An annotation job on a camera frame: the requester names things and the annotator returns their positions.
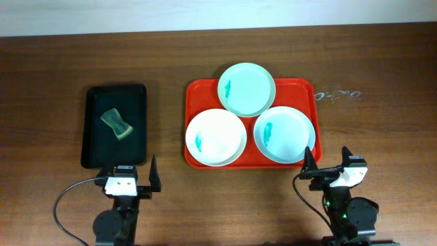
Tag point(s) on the black plastic tray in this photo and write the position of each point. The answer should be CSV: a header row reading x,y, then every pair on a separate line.
x,y
100,145

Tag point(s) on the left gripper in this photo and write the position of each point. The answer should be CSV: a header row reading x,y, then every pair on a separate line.
x,y
143,190

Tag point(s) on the light blue plate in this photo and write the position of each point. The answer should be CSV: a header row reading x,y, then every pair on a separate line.
x,y
283,133

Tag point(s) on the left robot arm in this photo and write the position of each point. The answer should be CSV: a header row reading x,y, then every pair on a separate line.
x,y
117,226

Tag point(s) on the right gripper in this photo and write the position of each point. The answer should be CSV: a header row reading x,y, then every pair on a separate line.
x,y
321,173

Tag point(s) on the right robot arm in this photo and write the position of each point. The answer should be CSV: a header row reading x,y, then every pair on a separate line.
x,y
351,220

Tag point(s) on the mint green plate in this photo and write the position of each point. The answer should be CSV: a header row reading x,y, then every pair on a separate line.
x,y
246,89

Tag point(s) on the green yellow sponge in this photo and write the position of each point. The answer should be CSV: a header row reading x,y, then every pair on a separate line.
x,y
113,119

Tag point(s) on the white plate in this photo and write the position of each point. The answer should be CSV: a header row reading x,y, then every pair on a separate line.
x,y
215,137

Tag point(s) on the red plastic tray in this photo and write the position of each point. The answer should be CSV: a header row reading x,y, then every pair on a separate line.
x,y
297,93

